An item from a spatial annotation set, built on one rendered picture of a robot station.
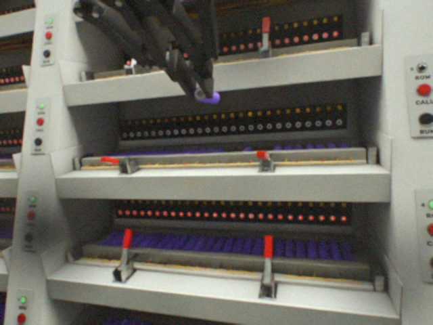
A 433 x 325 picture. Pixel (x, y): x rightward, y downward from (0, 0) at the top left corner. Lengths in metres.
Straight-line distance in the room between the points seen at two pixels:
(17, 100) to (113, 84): 0.26
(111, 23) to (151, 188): 0.31
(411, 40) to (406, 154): 0.17
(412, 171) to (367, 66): 0.17
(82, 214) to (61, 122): 0.21
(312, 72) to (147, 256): 0.46
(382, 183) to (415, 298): 0.16
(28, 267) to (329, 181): 0.59
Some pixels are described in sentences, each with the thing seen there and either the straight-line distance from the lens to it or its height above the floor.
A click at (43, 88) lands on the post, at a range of 0.74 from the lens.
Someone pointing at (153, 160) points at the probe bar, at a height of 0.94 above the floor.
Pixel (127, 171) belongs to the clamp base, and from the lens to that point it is 0.59.
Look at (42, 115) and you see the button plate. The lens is 0.72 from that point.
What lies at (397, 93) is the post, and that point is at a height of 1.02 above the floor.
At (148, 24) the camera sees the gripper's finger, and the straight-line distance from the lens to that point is 0.31.
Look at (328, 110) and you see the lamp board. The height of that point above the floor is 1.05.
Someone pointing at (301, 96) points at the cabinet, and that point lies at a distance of 0.71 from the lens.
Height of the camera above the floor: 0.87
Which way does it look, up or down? 8 degrees up
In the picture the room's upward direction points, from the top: 1 degrees clockwise
